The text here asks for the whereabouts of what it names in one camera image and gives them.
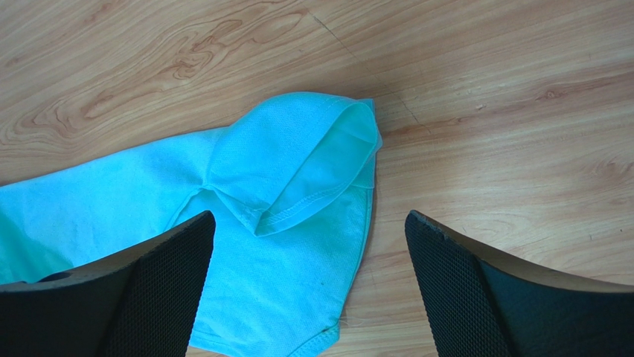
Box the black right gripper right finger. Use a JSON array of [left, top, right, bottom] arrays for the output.
[[405, 210, 633, 356]]

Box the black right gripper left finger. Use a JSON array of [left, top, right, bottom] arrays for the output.
[[1, 211, 216, 356]]

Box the mint green t shirt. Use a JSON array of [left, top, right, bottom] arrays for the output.
[[1, 92, 382, 356]]

